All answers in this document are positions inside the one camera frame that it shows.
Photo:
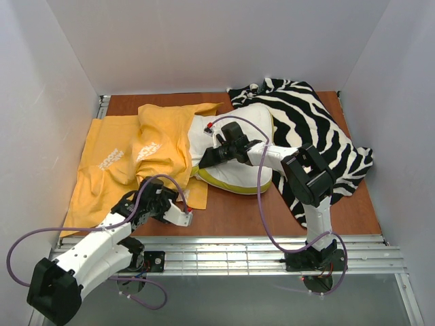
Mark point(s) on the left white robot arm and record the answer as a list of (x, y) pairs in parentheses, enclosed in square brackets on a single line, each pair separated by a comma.
[(59, 286)]

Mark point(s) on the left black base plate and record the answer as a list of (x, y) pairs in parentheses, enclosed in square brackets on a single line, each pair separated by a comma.
[(148, 261)]

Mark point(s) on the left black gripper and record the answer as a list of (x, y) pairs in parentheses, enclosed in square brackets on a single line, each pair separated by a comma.
[(149, 206)]

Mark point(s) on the white pillow yellow edge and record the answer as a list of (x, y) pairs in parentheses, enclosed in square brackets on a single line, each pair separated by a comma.
[(255, 121)]

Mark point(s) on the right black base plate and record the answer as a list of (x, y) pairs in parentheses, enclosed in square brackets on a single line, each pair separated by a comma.
[(308, 261)]

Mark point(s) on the aluminium rail frame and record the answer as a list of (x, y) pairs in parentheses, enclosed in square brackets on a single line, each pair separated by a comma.
[(228, 240)]

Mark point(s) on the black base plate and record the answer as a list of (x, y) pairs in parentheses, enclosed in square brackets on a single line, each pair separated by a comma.
[(148, 261), (308, 261)]

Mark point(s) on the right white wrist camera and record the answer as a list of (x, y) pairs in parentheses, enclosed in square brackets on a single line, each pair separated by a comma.
[(209, 129)]

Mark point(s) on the zebra striped blanket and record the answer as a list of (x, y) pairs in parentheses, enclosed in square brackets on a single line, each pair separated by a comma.
[(300, 117)]

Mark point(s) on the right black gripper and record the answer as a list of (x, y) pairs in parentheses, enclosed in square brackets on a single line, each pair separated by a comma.
[(220, 153)]

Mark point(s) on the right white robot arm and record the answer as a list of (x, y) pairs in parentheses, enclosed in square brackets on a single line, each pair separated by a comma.
[(308, 175)]

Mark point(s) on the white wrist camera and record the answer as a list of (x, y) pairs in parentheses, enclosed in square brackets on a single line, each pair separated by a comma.
[(209, 129), (178, 217)]

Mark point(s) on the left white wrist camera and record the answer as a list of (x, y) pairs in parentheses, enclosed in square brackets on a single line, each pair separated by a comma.
[(178, 217)]

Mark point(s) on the yellow pillowcase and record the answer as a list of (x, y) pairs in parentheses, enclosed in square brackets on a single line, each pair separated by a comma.
[(121, 151)]

